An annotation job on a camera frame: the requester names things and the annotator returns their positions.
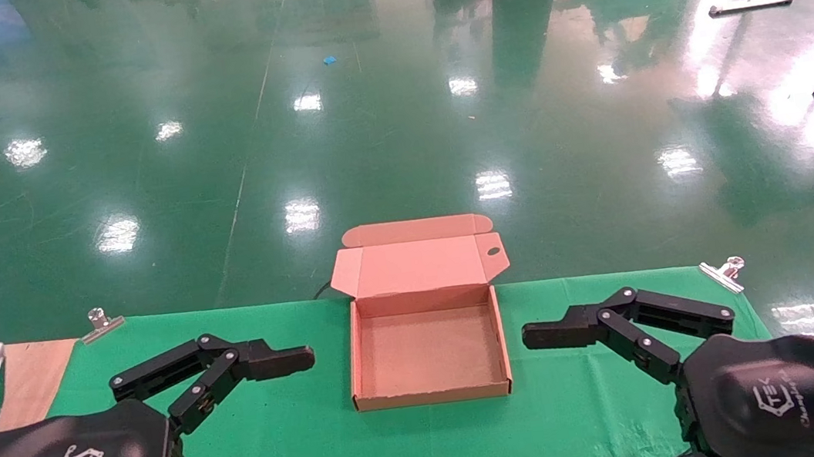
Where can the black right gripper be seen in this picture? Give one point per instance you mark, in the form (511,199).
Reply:
(785,399)

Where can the open brown cardboard box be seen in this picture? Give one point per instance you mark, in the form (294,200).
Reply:
(430,350)

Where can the metal binder clip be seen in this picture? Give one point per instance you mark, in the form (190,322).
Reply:
(723,275)
(102,326)

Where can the green table cloth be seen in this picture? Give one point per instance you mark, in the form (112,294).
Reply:
(309,442)

